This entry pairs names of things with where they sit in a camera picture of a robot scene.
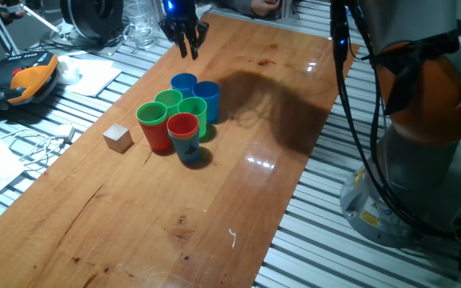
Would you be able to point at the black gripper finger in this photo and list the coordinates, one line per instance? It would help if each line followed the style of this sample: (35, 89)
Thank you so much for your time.
(179, 40)
(199, 38)

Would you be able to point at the small wooden block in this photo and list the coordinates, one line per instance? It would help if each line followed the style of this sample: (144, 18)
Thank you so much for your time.
(117, 138)

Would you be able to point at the person's bare hand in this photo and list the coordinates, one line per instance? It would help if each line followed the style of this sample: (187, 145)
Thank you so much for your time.
(264, 6)

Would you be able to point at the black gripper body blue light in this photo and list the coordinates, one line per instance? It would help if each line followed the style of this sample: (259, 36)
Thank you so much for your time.
(182, 16)

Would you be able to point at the black round spool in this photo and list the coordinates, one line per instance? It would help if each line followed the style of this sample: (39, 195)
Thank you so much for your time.
(94, 20)

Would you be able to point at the red plastic cup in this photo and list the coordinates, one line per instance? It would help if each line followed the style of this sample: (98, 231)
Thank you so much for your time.
(156, 138)
(146, 126)
(182, 125)

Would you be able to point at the white tissue lump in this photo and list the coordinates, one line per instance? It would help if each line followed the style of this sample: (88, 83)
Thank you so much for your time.
(68, 72)

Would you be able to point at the blue plastic cup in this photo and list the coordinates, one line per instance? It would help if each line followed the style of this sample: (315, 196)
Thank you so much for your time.
(208, 102)
(182, 84)
(184, 155)

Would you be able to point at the varnished wooden board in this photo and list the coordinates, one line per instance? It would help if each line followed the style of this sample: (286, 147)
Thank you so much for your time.
(234, 208)

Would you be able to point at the person's hand with black strap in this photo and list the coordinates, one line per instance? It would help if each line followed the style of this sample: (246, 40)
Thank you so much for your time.
(10, 10)

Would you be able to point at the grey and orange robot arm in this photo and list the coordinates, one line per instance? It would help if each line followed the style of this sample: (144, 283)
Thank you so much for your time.
(414, 180)

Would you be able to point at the white crumpled tissue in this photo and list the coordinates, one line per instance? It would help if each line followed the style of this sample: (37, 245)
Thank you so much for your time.
(205, 10)

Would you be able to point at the orange and black teach pendant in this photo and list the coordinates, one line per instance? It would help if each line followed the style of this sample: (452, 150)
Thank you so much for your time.
(30, 78)

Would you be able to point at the clear glass mug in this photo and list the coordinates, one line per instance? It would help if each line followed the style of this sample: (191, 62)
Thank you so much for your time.
(140, 28)

